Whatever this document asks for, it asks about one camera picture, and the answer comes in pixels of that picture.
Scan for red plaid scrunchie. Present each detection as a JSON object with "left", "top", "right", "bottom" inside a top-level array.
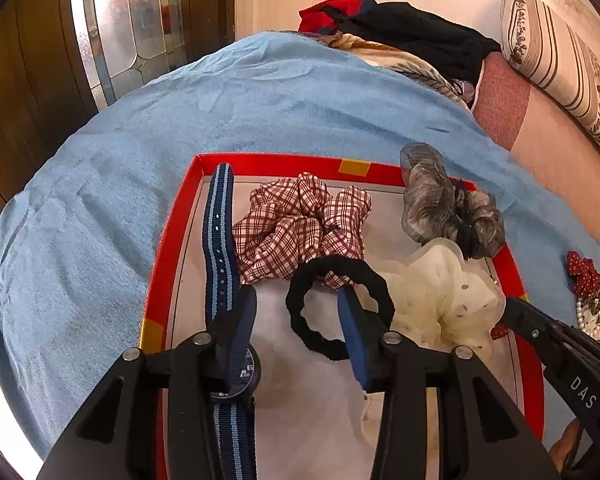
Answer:
[{"left": 232, "top": 172, "right": 373, "bottom": 291}]

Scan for grey organza scrunchie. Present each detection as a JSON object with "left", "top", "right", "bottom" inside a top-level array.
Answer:
[{"left": 399, "top": 142, "right": 506, "bottom": 261}]

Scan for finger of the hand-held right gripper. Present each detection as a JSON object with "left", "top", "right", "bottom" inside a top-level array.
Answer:
[{"left": 500, "top": 296, "right": 581, "bottom": 361}]

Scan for red polka dot scrunchie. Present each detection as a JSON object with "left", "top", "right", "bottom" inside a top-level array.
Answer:
[{"left": 566, "top": 250, "right": 600, "bottom": 295}]

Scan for wooden stained glass door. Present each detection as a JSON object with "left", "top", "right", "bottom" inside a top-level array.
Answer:
[{"left": 0, "top": 0, "right": 237, "bottom": 241}]

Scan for black braided hair tie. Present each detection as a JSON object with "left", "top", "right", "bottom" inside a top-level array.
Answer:
[{"left": 285, "top": 254, "right": 396, "bottom": 362}]

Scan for long striped floral pillow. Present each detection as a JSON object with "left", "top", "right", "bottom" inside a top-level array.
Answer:
[{"left": 500, "top": 0, "right": 600, "bottom": 176}]

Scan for pink quilted sofa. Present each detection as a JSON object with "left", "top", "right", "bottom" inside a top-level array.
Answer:
[{"left": 472, "top": 52, "right": 600, "bottom": 261}]

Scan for purple patterned cloth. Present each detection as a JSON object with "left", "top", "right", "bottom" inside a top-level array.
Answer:
[{"left": 450, "top": 79, "right": 477, "bottom": 106}]

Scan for blue blanket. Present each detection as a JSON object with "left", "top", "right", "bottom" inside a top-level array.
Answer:
[{"left": 0, "top": 31, "right": 600, "bottom": 461}]

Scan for blue striped strap wristwatch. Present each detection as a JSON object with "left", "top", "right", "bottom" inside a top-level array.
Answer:
[{"left": 201, "top": 162, "right": 262, "bottom": 480}]

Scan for red and white box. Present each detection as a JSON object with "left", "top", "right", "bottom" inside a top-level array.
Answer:
[{"left": 139, "top": 154, "right": 546, "bottom": 480}]

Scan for person's right hand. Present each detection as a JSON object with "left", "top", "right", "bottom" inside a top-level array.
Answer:
[{"left": 551, "top": 419, "right": 583, "bottom": 471}]

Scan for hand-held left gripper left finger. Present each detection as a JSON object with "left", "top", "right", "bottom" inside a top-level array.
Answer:
[{"left": 36, "top": 285, "right": 258, "bottom": 480}]

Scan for black clothing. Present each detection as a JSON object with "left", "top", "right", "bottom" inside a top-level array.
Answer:
[{"left": 337, "top": 0, "right": 501, "bottom": 86}]

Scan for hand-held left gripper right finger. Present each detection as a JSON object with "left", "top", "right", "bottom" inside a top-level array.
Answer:
[{"left": 336, "top": 287, "right": 563, "bottom": 480}]

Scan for white cherry print scrunchie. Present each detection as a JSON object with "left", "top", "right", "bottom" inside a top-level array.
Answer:
[{"left": 577, "top": 294, "right": 600, "bottom": 345}]

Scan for black dotted mesh scrunchie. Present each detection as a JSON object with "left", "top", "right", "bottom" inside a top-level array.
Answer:
[{"left": 450, "top": 182, "right": 486, "bottom": 261}]

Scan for red clothing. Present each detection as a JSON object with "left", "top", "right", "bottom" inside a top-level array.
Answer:
[{"left": 298, "top": 0, "right": 363, "bottom": 33}]

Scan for cream leaf print cloth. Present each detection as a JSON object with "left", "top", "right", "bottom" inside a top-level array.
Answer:
[{"left": 330, "top": 32, "right": 473, "bottom": 108}]

